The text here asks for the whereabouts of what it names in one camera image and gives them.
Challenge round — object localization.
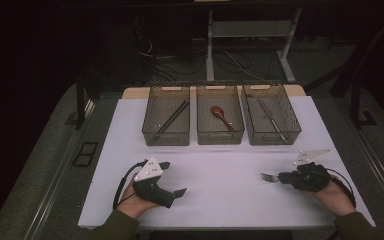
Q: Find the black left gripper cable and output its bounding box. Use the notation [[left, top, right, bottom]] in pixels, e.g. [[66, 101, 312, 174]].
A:
[[112, 159, 148, 211]]

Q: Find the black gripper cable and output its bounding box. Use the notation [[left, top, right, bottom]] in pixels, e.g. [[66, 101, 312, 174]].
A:
[[112, 159, 148, 211], [325, 167, 357, 208]]

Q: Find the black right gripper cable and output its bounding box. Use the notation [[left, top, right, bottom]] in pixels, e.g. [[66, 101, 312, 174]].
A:
[[325, 167, 357, 208]]

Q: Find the person's right hand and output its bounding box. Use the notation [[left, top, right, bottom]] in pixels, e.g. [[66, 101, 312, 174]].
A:
[[312, 181, 357, 218]]

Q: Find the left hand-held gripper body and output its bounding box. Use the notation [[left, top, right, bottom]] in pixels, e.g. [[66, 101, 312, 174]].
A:
[[132, 156, 177, 210]]

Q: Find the red wooden spoon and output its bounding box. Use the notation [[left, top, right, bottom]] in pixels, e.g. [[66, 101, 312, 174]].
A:
[[210, 105, 237, 133]]

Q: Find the black metal stand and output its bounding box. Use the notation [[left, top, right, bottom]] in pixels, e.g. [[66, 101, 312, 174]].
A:
[[349, 79, 378, 130], [74, 70, 96, 131]]

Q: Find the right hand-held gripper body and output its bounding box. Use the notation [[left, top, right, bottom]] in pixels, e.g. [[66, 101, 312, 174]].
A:
[[289, 148, 332, 193]]

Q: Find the silver fork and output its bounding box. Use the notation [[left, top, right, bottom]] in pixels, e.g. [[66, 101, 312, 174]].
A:
[[260, 172, 280, 184]]

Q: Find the person's left hand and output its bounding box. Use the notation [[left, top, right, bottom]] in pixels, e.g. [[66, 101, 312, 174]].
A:
[[116, 181, 160, 220]]

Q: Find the bundle of floor cables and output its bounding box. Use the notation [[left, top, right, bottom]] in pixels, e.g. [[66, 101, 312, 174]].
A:
[[135, 35, 272, 83]]

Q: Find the black chopstick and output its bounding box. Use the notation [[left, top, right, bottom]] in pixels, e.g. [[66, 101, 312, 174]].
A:
[[153, 101, 191, 141], [159, 99, 188, 132]]

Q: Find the translucent brown storage bin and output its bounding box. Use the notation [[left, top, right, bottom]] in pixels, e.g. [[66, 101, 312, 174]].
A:
[[241, 82, 303, 147], [141, 83, 191, 147], [195, 83, 246, 146]]

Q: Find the white desk frame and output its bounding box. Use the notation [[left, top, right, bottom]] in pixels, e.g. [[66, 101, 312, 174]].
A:
[[205, 7, 303, 84]]

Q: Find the white table mat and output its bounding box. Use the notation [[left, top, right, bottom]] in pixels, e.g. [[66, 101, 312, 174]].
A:
[[77, 95, 377, 230]]

